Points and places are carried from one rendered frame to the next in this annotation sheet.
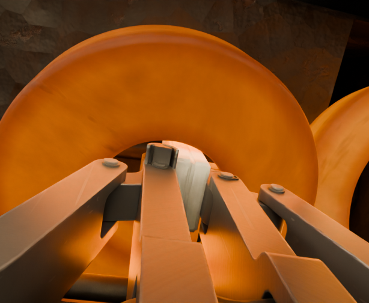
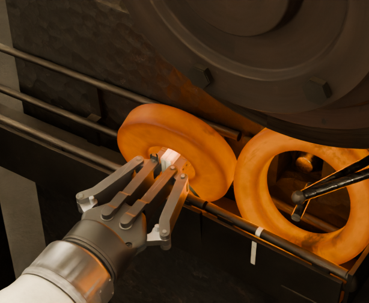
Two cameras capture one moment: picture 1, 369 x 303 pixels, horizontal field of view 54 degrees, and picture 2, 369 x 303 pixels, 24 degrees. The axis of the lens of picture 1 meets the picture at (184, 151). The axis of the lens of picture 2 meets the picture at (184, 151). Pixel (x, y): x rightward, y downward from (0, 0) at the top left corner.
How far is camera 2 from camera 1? 0.95 m
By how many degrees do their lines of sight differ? 47
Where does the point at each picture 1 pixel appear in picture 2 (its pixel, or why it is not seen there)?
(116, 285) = not seen: hidden behind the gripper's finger
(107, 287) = not seen: hidden behind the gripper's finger
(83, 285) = not seen: hidden behind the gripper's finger
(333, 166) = (249, 160)
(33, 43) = (146, 62)
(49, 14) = (150, 51)
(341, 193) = (252, 172)
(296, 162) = (209, 163)
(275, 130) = (196, 153)
